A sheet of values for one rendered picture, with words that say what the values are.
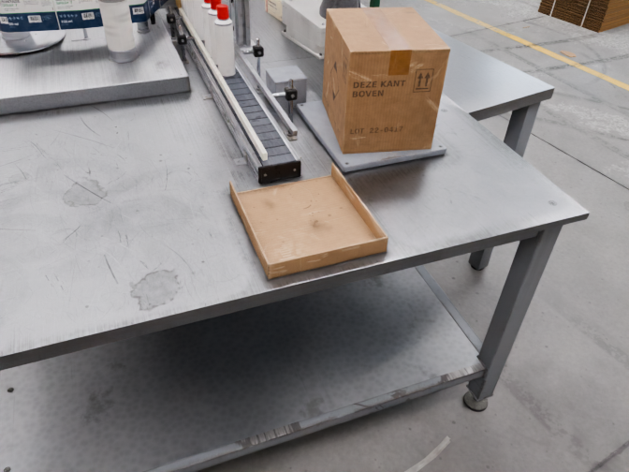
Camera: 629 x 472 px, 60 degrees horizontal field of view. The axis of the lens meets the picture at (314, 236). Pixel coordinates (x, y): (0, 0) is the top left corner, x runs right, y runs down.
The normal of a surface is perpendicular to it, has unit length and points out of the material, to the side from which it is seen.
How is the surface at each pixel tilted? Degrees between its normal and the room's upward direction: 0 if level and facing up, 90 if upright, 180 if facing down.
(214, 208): 0
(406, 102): 90
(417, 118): 90
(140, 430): 1
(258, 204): 0
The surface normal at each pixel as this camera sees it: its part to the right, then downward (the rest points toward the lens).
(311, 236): 0.04, -0.77
